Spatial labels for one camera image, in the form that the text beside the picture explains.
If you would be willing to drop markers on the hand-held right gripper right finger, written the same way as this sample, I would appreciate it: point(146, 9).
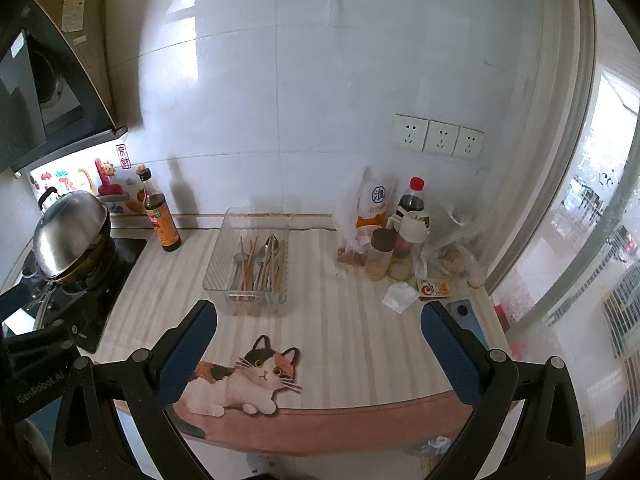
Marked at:
point(450, 352)

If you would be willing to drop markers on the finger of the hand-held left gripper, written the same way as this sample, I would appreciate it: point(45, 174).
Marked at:
point(20, 297)

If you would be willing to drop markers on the white and orange salt bag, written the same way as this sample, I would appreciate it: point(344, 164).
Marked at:
point(374, 205)

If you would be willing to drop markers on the clear ribbed plastic tray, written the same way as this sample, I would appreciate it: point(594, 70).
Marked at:
point(220, 280)

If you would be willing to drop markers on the black gas stove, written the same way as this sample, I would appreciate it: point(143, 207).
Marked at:
point(85, 300)

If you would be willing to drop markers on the clear plastic bag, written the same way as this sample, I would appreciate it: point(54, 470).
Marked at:
point(457, 240)

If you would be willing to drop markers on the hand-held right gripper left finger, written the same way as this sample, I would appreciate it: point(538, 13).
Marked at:
point(185, 352)

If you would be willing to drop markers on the white wall outlet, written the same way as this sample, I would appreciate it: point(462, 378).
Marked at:
point(468, 143)
point(410, 132)
point(441, 138)

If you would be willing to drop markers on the dark soy sauce bottle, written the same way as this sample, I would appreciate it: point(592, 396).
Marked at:
point(161, 220)

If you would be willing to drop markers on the steel wok lid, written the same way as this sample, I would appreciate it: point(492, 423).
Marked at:
point(70, 235)

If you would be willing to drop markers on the round yellowish container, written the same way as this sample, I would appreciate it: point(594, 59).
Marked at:
point(401, 270)

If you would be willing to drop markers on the glass window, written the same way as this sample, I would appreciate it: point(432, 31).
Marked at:
point(575, 210)

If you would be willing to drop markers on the metal wok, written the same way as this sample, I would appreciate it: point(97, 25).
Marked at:
point(97, 260)

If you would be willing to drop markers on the black range hood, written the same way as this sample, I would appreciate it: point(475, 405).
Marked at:
point(55, 85)

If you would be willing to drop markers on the small red and yellow box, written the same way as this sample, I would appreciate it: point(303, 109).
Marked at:
point(434, 288)

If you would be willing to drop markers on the white capped seasoning bottle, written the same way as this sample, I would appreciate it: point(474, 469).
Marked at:
point(414, 227)

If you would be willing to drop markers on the blue smartphone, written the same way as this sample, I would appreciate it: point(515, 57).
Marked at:
point(462, 310)

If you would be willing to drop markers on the cola bottle with red cap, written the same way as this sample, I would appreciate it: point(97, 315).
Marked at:
point(412, 200)

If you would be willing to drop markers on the small metal spoon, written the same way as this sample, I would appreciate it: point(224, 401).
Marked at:
point(261, 261)

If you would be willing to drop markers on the white crumpled tissue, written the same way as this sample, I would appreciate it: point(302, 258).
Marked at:
point(400, 297)

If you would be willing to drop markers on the colourful wall stickers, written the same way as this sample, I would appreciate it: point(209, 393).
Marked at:
point(107, 180)

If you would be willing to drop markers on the clear jar with brown lid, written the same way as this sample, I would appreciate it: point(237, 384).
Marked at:
point(381, 255)

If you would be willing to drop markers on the large metal spoon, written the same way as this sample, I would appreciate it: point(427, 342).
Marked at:
point(272, 246)

